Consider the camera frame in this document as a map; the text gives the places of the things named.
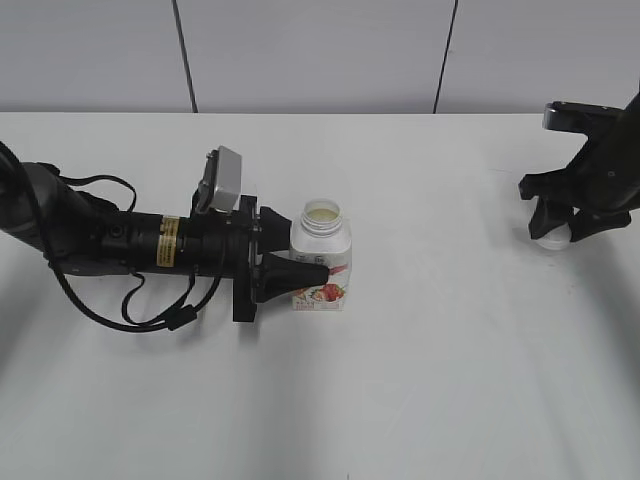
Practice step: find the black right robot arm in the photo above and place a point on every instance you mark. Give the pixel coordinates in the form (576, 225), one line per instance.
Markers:
(614, 126)

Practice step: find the white bottle cap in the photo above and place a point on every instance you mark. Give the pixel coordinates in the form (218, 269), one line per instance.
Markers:
(556, 239)

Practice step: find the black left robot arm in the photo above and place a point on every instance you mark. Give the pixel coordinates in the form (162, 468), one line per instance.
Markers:
(80, 234)

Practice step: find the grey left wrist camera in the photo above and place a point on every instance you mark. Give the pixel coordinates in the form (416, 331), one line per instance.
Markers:
(220, 186)

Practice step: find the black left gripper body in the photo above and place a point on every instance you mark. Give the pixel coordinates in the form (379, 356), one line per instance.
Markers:
(222, 246)

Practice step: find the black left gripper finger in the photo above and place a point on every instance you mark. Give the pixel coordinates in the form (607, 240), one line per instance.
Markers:
(277, 276)
(274, 231)

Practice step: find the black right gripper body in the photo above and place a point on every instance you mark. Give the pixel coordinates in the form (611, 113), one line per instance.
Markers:
(600, 178)

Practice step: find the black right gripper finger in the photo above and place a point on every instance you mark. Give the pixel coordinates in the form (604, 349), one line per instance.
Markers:
(548, 215)
(584, 224)

